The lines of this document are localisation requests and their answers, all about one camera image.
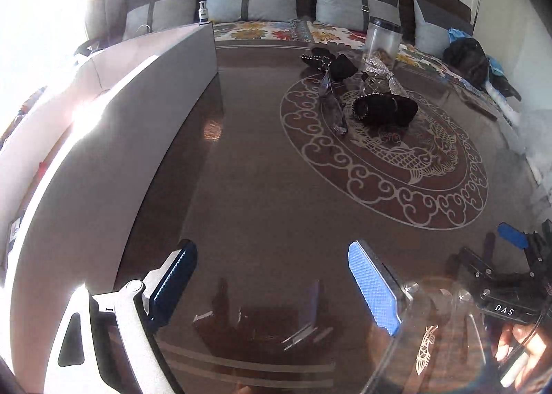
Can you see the person's right hand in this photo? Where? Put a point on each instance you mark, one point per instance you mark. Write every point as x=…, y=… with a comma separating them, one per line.
x=526, y=352

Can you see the blue cloth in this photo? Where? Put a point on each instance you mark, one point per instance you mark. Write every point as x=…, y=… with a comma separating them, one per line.
x=466, y=53

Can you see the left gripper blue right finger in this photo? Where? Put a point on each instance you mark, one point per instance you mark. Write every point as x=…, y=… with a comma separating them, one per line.
x=436, y=340

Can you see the far left grey pillow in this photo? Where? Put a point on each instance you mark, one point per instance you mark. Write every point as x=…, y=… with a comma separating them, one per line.
x=149, y=16

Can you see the silver rhinestone bow clip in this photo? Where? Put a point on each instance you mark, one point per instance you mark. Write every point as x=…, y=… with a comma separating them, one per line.
x=376, y=78

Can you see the clear plastic jar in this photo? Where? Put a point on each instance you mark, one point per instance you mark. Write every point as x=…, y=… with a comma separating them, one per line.
x=383, y=40

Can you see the grey storage box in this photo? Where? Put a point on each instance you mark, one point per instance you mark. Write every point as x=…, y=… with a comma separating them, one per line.
x=77, y=224

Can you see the far right grey pillow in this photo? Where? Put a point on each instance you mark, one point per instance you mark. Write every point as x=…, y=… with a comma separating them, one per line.
x=432, y=24

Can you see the small white lotion bottle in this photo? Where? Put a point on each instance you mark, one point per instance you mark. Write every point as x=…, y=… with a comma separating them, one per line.
x=203, y=13

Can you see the centre right grey pillow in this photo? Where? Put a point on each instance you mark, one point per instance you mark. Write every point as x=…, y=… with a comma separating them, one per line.
x=354, y=14

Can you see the black and brown bag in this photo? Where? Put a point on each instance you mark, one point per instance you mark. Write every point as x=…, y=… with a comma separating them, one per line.
x=478, y=81

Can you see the white fluffy blanket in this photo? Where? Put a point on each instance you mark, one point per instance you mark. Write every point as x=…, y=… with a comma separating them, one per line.
x=527, y=134

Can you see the clear eyeglasses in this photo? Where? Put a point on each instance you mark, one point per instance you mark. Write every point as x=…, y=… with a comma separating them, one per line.
x=330, y=106

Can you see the floral bed sheet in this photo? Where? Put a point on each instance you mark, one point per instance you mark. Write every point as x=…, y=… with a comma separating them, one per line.
x=316, y=33

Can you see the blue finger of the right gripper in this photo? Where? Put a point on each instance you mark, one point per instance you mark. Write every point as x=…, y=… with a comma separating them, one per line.
x=515, y=237

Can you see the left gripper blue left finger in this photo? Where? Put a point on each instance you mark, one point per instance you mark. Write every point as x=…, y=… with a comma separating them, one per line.
x=80, y=359

